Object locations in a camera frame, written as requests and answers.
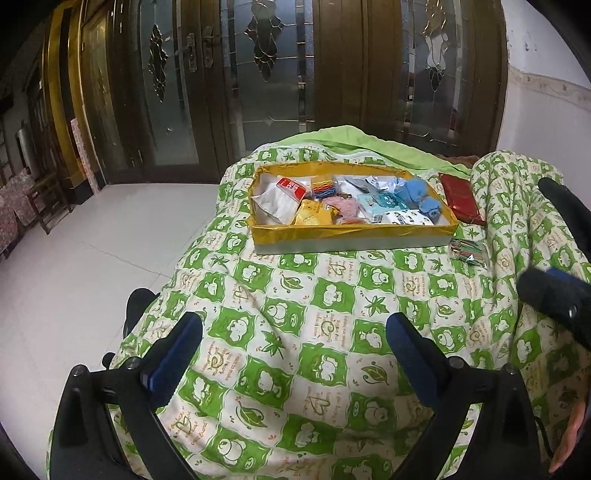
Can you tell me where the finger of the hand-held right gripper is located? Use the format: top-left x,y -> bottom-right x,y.
538,178 -> 591,252
516,267 -> 591,352

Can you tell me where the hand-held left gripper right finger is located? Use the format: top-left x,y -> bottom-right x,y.
385,313 -> 542,480

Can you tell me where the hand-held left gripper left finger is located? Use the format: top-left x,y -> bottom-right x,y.
50,311 -> 204,480

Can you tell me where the lemon print tissue pack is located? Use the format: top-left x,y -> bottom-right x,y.
373,209 -> 435,227

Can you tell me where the gold-taped white foam tray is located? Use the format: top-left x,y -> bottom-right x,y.
249,160 -> 459,256

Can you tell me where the blue towel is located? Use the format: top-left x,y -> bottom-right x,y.
399,178 -> 443,221

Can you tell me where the blue monster tissue pack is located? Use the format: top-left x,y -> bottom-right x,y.
358,191 -> 407,219

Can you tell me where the pink fluffy keychain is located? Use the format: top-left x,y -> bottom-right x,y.
323,196 -> 366,226

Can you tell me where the yellow snack packet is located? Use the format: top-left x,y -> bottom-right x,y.
293,200 -> 341,227

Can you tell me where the white sachet with blue print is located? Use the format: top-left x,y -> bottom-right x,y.
365,175 -> 408,193

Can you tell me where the white paper sachet black text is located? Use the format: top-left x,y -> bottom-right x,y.
339,175 -> 371,197

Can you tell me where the red and white striped packet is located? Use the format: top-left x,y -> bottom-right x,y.
255,177 -> 311,223

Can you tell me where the clear bag of coloured tubes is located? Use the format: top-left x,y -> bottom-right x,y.
310,178 -> 341,202

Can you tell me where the person's right hand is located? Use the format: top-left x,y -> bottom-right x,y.
551,392 -> 591,472

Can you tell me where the black rounded object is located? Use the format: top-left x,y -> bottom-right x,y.
102,288 -> 161,371

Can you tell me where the green red striped packet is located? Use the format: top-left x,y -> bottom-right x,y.
450,238 -> 489,268

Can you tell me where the green patterned blanket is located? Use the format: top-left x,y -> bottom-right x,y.
46,124 -> 591,480

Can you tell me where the wooden glass-panel door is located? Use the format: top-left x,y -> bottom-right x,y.
127,0 -> 225,183
222,0 -> 321,155
367,0 -> 506,160

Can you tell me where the wooden chair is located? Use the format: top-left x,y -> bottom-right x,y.
26,174 -> 74,236

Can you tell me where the floral cloth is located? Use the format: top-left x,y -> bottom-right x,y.
0,170 -> 36,260

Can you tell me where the stack of printed boxes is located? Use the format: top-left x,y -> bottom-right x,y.
69,117 -> 101,195

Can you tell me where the metal cylinder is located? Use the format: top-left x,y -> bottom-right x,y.
16,130 -> 39,173

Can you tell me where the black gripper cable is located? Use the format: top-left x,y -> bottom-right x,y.
533,412 -> 556,461

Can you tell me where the gold door frame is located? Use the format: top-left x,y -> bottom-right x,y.
42,0 -> 131,195

